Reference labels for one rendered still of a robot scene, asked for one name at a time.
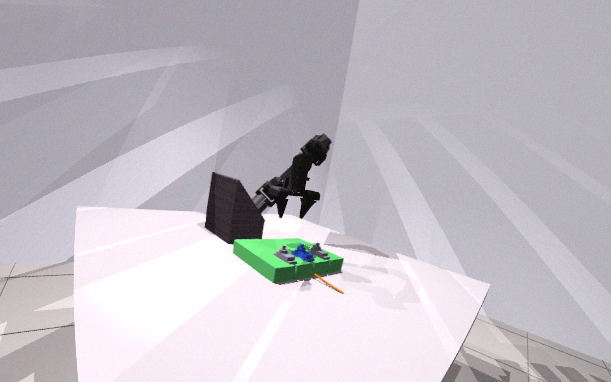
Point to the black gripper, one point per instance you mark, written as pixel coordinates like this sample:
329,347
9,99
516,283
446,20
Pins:
297,183

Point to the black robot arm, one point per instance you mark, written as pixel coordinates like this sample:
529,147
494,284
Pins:
315,150

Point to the green flat deck plate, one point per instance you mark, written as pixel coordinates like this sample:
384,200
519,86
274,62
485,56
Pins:
272,258

